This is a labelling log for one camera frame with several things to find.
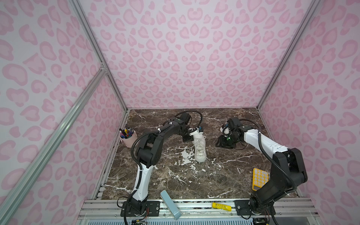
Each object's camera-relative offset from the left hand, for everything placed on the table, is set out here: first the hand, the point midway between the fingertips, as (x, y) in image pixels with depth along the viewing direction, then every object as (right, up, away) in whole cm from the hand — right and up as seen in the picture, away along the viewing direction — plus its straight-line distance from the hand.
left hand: (192, 135), depth 98 cm
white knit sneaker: (+4, -5, -7) cm, 10 cm away
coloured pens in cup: (-43, +2, -7) cm, 44 cm away
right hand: (+16, -4, -11) cm, 20 cm away
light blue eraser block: (-12, -33, -27) cm, 44 cm away
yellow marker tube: (+11, -34, -25) cm, 43 cm away
